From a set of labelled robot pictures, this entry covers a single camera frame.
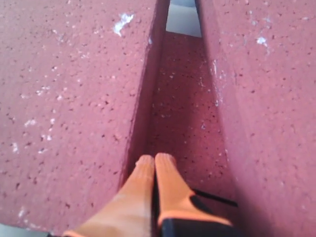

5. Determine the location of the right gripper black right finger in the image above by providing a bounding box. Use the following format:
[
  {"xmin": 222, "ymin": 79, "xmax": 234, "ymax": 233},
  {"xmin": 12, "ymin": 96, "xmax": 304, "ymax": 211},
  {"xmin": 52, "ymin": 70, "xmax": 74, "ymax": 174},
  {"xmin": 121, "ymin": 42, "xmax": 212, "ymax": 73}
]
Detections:
[{"xmin": 155, "ymin": 153, "xmax": 237, "ymax": 237}]

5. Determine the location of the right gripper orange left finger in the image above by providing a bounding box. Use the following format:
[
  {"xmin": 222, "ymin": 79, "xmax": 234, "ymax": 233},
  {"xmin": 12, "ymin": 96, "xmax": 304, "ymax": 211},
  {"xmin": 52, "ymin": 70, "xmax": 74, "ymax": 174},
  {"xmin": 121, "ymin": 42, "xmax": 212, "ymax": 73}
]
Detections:
[{"xmin": 63, "ymin": 155, "xmax": 155, "ymax": 237}]

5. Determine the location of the back base red brick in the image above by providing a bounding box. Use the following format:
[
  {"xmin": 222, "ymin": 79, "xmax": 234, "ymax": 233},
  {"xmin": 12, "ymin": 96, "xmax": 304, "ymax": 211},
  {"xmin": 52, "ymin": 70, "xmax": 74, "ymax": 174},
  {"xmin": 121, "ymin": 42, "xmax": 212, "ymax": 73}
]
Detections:
[{"xmin": 143, "ymin": 32, "xmax": 237, "ymax": 207}]

